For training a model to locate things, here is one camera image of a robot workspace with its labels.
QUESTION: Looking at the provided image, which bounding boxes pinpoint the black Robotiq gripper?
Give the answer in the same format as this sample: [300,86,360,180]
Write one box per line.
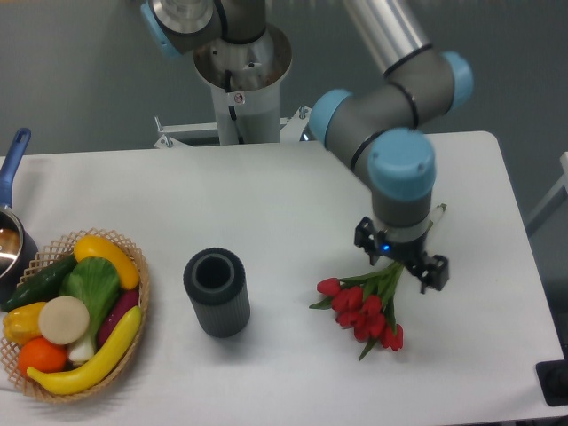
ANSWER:
[354,217,449,294]

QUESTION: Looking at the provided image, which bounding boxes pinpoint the red tulip bouquet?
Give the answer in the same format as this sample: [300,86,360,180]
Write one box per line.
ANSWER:
[310,261,404,359]

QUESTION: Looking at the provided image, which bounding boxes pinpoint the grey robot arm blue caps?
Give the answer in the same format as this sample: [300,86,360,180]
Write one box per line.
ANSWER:
[141,1,474,290]

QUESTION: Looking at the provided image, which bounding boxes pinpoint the white furniture at right edge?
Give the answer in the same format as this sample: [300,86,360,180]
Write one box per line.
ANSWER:
[525,152,567,238]

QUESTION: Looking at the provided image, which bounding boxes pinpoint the dark grey ribbed vase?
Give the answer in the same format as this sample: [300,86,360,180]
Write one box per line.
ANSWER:
[183,248,250,338]

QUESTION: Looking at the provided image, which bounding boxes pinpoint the black device at table edge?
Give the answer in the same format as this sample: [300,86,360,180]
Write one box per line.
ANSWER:
[535,359,567,406]

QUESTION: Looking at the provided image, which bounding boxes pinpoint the purple sweet potato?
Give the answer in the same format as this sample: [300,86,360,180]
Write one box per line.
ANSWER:
[97,289,139,348]

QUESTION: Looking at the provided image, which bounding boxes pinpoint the green bok choy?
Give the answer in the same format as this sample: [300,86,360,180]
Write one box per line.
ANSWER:
[59,257,120,366]

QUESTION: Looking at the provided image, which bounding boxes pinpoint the yellow squash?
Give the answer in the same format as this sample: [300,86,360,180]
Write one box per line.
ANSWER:
[74,234,140,290]

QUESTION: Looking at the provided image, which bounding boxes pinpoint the woven wicker basket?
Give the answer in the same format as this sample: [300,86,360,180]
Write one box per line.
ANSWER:
[1,228,150,403]

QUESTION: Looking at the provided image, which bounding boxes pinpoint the beige round disc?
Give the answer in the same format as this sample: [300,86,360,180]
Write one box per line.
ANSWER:
[38,296,90,345]

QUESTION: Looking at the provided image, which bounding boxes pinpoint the green cucumber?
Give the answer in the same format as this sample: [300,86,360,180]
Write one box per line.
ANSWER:
[1,255,77,312]

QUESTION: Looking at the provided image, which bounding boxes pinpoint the yellow banana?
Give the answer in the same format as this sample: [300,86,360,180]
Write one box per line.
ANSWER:
[27,306,142,396]

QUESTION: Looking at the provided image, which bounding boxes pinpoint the orange fruit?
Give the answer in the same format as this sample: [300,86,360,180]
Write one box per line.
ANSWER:
[18,337,67,376]

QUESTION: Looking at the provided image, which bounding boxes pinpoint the yellow bell pepper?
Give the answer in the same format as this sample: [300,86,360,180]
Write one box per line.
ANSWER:
[3,302,47,346]

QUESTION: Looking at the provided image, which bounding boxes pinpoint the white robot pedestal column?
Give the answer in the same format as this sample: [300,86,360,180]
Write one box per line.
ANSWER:
[193,24,292,145]

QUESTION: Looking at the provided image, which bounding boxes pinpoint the black cable on pedestal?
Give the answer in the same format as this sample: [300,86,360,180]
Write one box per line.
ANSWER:
[224,70,245,146]

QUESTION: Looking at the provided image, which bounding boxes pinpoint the white metal base frame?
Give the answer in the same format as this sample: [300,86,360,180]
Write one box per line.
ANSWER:
[154,106,316,149]

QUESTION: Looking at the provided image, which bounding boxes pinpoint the blue handled steel saucepan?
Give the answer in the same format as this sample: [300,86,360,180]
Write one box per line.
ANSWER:
[1,128,37,303]

